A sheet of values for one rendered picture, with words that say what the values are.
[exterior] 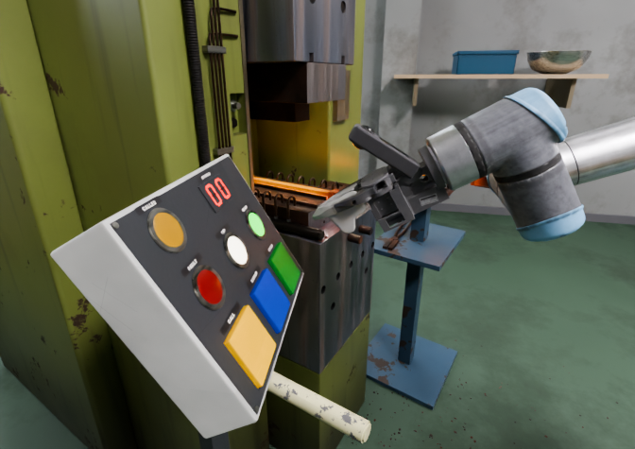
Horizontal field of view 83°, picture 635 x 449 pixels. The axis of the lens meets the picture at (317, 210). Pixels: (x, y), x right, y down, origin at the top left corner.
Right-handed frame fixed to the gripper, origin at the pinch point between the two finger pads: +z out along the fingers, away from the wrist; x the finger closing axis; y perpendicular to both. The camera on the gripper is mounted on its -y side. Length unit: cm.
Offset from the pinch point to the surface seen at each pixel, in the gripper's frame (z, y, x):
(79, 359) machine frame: 98, 14, 22
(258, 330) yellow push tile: 10.3, 6.4, -18.0
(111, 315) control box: 17.7, -7.0, -27.0
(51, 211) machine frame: 72, -27, 25
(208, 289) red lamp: 10.6, -2.8, -20.8
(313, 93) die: -3.6, -17.9, 37.8
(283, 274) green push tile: 10.3, 6.6, -3.1
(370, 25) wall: -42, -54, 325
